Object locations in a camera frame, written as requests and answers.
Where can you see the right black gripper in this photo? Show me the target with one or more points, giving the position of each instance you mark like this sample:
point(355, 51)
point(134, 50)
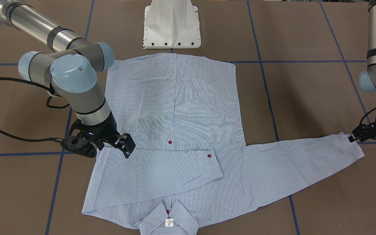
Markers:
point(108, 128)

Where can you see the light blue striped shirt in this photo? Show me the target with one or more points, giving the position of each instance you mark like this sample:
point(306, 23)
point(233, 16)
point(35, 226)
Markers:
point(191, 167)

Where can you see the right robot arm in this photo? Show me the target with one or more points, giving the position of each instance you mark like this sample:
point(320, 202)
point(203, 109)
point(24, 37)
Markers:
point(69, 72)

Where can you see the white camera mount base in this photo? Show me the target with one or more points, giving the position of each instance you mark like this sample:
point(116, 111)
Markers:
point(171, 24)

